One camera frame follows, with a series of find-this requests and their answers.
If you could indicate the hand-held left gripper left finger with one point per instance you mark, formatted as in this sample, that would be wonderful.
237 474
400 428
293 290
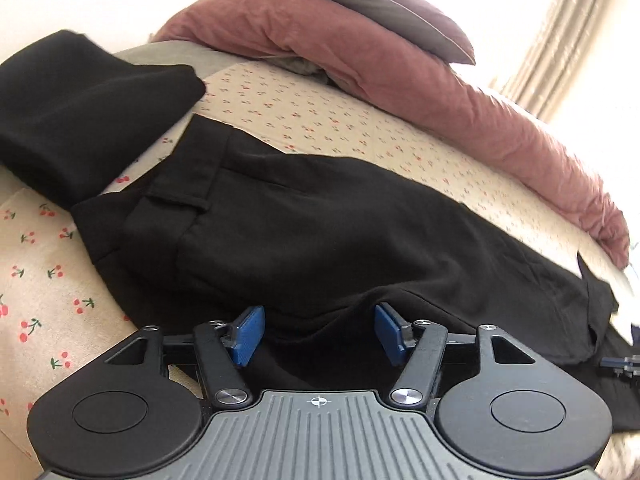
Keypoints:
249 332

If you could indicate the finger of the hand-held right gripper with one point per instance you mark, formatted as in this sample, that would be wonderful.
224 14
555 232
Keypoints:
622 364

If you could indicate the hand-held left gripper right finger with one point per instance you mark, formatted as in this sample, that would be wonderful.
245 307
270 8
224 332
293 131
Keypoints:
389 330

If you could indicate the black pants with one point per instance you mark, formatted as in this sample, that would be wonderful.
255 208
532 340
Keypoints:
300 220

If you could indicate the cherry print bed sheet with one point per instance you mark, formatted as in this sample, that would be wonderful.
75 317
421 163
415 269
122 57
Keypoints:
350 125

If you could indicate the pink duvet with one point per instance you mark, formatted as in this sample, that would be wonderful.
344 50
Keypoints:
425 85

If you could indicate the grey bed cover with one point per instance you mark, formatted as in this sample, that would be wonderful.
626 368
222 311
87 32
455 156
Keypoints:
195 57

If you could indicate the folded black garment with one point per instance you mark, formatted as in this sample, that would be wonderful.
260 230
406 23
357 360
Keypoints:
75 110

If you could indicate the grey pillow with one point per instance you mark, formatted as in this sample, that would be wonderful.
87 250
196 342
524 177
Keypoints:
380 0

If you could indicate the beige curtain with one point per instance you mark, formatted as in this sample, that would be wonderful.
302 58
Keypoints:
570 35

